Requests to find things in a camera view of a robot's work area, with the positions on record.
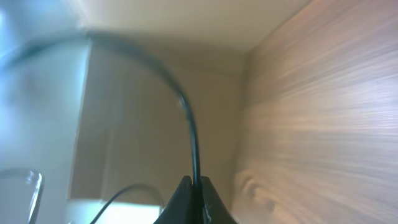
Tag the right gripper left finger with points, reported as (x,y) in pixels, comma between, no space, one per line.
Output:
(179,209)

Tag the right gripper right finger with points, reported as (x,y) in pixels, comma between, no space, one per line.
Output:
(215,211)

